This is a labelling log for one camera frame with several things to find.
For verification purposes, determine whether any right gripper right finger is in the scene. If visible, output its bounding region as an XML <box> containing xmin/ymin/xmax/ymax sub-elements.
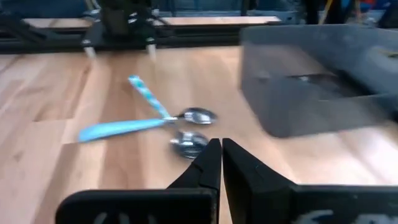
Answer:
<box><xmin>222</xmin><ymin>138</ymin><xmax>398</xmax><ymax>224</ymax></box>

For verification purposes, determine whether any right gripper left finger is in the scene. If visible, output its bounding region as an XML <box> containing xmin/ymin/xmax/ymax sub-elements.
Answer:
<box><xmin>55</xmin><ymin>138</ymin><xmax>223</xmax><ymax>224</ymax></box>

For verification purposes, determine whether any spoon with light blue handle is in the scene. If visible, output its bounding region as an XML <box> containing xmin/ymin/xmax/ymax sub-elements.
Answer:
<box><xmin>77</xmin><ymin>106</ymin><xmax>218</xmax><ymax>143</ymax></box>

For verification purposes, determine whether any spoon with patterned blue handle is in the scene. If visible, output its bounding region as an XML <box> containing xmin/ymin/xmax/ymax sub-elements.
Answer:
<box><xmin>127</xmin><ymin>74</ymin><xmax>210</xmax><ymax>160</ymax></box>

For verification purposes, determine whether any wooden background table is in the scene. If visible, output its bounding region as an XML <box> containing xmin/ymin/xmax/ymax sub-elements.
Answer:
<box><xmin>23</xmin><ymin>16</ymin><xmax>282</xmax><ymax>29</ymax></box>

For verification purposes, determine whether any black aluminium table frame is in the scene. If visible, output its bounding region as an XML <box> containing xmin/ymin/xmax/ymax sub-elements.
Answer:
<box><xmin>0</xmin><ymin>12</ymin><xmax>243</xmax><ymax>54</ymax></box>

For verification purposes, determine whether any yellow cable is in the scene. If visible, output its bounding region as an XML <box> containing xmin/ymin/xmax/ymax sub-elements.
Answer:
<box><xmin>318</xmin><ymin>0</ymin><xmax>334</xmax><ymax>25</ymax></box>

